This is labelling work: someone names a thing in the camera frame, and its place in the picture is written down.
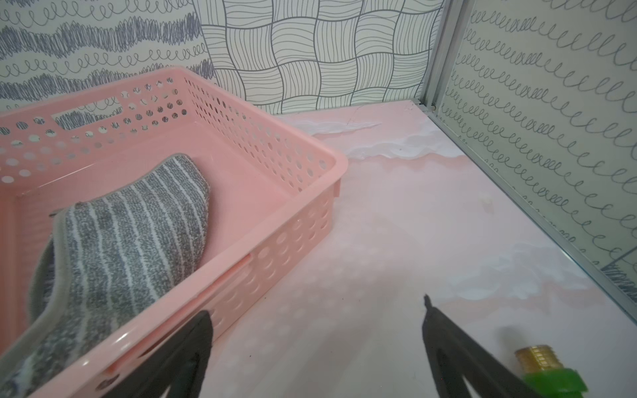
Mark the green brass hose fitting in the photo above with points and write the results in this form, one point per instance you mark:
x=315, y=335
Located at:
x=545, y=373

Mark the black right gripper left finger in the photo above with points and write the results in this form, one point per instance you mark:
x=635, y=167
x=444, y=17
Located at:
x=178, y=368

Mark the pink perforated plastic basket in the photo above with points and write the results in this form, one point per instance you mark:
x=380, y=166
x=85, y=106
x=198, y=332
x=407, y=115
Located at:
x=272, y=189

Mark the grey striped square dishcloth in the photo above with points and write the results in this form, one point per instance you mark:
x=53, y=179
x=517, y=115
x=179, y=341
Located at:
x=106, y=261

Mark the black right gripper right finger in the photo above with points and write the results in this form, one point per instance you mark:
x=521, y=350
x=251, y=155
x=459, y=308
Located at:
x=458, y=362

